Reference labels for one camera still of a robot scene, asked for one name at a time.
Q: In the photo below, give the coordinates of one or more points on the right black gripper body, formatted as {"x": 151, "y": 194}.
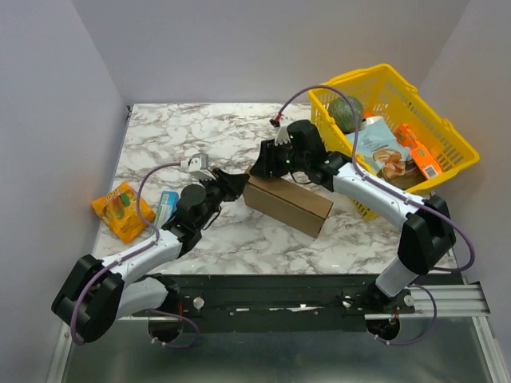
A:
{"x": 264, "y": 158}

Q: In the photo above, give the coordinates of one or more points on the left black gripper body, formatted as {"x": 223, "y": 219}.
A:
{"x": 215, "y": 194}

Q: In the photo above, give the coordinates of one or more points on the brown cardboard box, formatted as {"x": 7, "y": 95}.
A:
{"x": 288, "y": 203}

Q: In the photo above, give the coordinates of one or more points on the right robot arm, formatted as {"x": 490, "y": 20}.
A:
{"x": 426, "y": 235}

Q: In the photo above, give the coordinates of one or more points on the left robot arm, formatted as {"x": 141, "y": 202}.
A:
{"x": 99, "y": 291}

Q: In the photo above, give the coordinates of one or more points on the blue toothpaste box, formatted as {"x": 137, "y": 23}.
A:
{"x": 166, "y": 207}

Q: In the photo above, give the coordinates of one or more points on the orange snack box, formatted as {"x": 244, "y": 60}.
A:
{"x": 421, "y": 155}

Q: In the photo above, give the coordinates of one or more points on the green round melon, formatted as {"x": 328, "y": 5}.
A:
{"x": 341, "y": 112}

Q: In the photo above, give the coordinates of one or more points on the white orange bottle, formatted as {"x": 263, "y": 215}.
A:
{"x": 369, "y": 119}

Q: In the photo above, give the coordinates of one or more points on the light blue snack pouch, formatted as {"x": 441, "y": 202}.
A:
{"x": 381, "y": 150}

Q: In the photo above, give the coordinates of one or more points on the yellow plastic basket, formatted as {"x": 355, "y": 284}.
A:
{"x": 383, "y": 91}

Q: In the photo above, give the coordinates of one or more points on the orange candy bag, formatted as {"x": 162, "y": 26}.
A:
{"x": 118, "y": 209}

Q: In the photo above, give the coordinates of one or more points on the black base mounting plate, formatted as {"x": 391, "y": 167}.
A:
{"x": 271, "y": 307}

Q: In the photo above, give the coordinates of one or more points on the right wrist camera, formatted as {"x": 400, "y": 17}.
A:
{"x": 281, "y": 123}

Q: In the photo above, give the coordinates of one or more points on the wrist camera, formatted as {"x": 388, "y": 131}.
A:
{"x": 197, "y": 167}
{"x": 281, "y": 123}

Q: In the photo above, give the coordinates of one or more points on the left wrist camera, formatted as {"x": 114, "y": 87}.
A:
{"x": 197, "y": 167}

